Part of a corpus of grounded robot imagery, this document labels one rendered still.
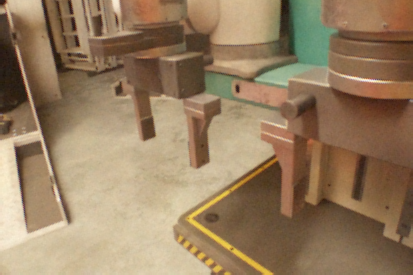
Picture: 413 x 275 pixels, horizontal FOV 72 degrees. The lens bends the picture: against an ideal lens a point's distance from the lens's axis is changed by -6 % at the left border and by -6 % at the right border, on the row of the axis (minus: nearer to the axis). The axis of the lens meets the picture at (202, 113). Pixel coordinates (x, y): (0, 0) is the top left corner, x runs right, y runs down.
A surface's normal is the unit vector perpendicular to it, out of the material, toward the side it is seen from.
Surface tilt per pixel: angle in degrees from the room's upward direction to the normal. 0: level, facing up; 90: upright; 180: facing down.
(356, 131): 90
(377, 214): 90
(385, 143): 90
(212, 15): 98
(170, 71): 90
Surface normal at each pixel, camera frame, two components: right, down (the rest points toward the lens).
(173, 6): 0.68, 0.22
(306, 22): -0.73, 0.29
